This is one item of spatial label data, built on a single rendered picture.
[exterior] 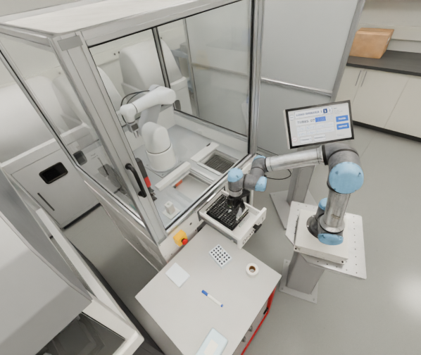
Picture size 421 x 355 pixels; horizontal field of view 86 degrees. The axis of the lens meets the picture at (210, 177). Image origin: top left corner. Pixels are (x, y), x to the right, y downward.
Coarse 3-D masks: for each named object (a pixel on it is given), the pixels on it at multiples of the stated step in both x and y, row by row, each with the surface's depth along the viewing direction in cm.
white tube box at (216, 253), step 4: (216, 248) 142; (220, 248) 142; (208, 252) 140; (212, 252) 141; (216, 252) 140; (220, 252) 140; (224, 252) 139; (212, 256) 138; (216, 256) 138; (220, 256) 138; (224, 256) 138; (228, 256) 137; (216, 260) 136; (220, 260) 136; (224, 260) 135; (228, 260) 135; (220, 264) 134; (224, 264) 134
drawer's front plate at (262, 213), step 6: (264, 210) 143; (258, 216) 140; (264, 216) 148; (252, 222) 137; (258, 222) 143; (246, 228) 135; (252, 228) 138; (246, 234) 134; (252, 234) 143; (240, 240) 130; (246, 240) 140; (240, 246) 135
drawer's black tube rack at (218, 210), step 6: (222, 198) 159; (216, 204) 155; (222, 204) 153; (210, 210) 155; (216, 210) 150; (222, 210) 149; (228, 210) 149; (210, 216) 151; (216, 216) 146; (222, 216) 146; (228, 216) 145; (234, 216) 145; (222, 222) 146; (228, 222) 146
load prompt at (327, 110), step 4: (316, 108) 177; (320, 108) 177; (324, 108) 177; (328, 108) 177; (296, 112) 176; (300, 112) 176; (304, 112) 176; (308, 112) 177; (312, 112) 177; (316, 112) 177; (320, 112) 177; (324, 112) 177; (328, 112) 177; (332, 112) 177; (296, 116) 176; (300, 116) 177; (304, 116) 177; (308, 116) 177
